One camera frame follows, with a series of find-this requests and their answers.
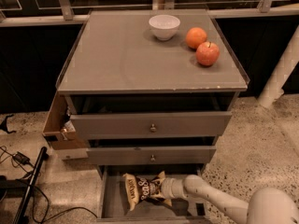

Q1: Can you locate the black power adapter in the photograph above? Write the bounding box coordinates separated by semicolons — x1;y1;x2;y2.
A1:
13;152;30;164

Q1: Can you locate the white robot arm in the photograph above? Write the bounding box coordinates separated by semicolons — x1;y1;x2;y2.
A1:
161;175;299;224

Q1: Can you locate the metal window railing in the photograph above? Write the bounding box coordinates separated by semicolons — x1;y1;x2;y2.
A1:
0;0;299;27

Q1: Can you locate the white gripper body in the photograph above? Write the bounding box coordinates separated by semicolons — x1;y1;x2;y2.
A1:
161;178;187;199

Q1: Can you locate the grey bottom drawer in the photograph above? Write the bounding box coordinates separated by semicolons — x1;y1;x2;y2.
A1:
97;164;214;224

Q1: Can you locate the white diagonal post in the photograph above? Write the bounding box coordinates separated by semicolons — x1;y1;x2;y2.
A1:
258;26;299;108

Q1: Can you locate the orange fruit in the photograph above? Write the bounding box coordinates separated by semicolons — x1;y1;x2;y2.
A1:
185;27;207;49

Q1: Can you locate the black floor cable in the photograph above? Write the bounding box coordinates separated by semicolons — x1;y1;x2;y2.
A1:
0;146;98;224

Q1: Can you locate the red apple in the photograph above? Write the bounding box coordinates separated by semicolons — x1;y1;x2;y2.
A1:
196;41;220;66

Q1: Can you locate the grey drawer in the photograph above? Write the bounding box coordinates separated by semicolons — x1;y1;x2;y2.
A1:
71;111;232;140
87;146;216;165
97;164;214;224

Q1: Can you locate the cardboard box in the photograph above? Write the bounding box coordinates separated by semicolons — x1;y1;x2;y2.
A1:
43;92;86;150

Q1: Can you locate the brown chip bag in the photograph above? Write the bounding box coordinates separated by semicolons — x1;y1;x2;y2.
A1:
123;172;172;211

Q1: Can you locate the grey middle drawer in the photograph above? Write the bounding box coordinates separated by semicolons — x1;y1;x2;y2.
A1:
87;146;216;165

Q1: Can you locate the white ceramic bowl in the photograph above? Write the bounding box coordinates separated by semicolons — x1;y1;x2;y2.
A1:
149;15;180;41

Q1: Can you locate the black stand leg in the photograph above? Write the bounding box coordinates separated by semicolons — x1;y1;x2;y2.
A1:
12;147;48;224

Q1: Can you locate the grey drawer cabinet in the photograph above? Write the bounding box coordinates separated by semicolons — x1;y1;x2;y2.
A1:
55;9;250;179

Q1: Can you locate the grey top drawer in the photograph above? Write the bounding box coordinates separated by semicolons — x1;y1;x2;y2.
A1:
71;111;232;140

